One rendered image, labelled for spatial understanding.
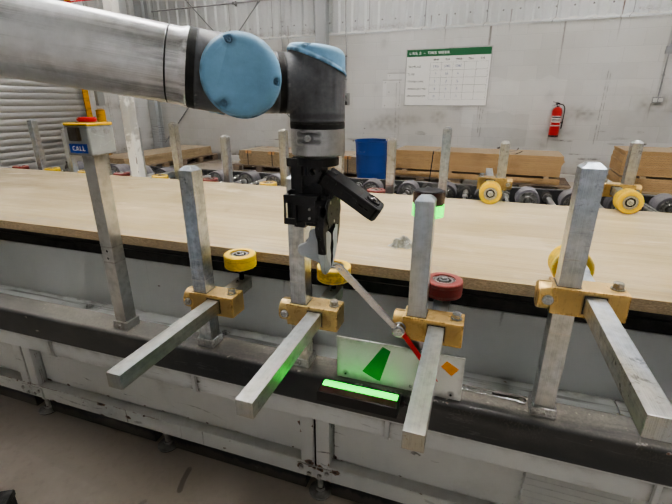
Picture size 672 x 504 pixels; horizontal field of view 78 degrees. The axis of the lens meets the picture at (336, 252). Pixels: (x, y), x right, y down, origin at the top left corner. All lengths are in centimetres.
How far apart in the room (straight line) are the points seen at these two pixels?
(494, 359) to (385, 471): 56
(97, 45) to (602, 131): 770
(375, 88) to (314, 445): 735
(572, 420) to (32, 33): 99
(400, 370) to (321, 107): 54
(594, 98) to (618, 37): 85
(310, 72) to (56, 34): 31
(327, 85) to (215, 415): 125
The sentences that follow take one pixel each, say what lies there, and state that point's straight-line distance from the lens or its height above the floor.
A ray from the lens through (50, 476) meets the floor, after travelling 197.
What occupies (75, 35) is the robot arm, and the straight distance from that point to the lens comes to 55.
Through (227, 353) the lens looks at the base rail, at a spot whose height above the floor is 70.
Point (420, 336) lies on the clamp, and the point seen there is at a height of 83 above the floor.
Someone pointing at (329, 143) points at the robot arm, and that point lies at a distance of 67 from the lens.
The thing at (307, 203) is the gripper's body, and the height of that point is 110.
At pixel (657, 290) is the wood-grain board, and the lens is 107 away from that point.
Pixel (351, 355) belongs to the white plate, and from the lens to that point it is 90.
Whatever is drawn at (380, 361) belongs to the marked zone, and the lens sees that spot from 89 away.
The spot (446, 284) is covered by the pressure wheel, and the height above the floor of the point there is 91.
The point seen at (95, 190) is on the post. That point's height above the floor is 107.
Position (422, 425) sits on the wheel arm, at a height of 86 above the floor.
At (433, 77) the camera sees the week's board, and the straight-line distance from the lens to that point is 798.
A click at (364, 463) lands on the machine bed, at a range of 147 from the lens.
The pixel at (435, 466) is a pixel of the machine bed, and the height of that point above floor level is 25.
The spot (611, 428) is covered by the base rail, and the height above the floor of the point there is 70.
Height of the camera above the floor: 127
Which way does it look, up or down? 20 degrees down
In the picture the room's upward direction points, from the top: straight up
